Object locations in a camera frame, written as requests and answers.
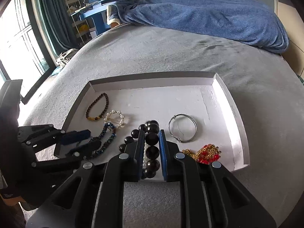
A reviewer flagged silver bangle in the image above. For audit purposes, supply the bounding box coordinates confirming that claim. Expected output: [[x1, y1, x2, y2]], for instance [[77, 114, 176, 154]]
[[168, 114, 198, 143]]

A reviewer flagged blue fleece blanket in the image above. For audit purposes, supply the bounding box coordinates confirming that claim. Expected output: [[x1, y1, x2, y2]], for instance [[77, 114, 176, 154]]
[[107, 0, 290, 54]]

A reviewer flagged blue desk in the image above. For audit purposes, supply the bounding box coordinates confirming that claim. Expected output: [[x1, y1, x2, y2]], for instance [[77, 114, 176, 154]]
[[71, 0, 136, 35]]

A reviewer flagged white pearl bracelet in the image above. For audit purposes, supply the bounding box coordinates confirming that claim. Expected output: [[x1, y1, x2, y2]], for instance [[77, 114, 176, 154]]
[[104, 110, 125, 130]]

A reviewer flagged dark blue beaded necklace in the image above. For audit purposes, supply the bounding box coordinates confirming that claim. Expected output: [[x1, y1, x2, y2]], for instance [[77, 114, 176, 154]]
[[83, 122, 118, 160]]

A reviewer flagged cream wardrobe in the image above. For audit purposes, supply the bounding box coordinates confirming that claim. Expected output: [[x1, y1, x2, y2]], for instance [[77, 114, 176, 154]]
[[273, 0, 304, 76]]

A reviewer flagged glass balcony door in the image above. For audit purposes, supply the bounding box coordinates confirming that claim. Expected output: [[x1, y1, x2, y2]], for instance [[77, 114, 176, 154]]
[[0, 0, 51, 105]]

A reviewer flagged large black bead bracelet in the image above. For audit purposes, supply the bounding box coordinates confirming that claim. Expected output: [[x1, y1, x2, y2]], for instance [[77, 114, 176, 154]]
[[119, 120, 160, 179]]

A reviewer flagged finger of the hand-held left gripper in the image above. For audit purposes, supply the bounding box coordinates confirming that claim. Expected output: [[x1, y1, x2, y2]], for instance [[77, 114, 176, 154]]
[[31, 140, 102, 174], [20, 123, 92, 151]]

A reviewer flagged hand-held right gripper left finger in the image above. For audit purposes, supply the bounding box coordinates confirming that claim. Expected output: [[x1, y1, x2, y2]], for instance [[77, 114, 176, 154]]
[[25, 129, 146, 228]]

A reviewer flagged brown bead bracelet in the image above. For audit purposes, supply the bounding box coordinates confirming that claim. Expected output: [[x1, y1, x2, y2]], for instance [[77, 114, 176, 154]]
[[85, 93, 110, 122]]

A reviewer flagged white bag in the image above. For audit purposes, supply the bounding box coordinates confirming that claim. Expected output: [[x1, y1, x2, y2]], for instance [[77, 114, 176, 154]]
[[56, 48, 79, 67]]

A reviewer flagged red bead gold ornament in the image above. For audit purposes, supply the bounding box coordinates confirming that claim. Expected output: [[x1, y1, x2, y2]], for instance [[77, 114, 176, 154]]
[[182, 144, 222, 164]]

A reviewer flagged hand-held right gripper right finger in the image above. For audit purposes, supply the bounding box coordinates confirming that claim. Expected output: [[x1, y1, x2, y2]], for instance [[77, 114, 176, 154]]
[[159, 129, 277, 228]]

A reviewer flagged white storage cart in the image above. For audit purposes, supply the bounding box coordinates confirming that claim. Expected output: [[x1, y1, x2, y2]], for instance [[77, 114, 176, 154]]
[[65, 0, 95, 45]]

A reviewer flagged grey cardboard box tray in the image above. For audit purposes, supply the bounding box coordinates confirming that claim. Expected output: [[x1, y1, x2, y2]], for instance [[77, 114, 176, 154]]
[[53, 72, 250, 173]]

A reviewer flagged teal curtain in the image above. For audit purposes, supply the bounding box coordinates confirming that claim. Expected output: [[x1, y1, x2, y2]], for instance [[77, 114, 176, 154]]
[[36, 0, 79, 55]]

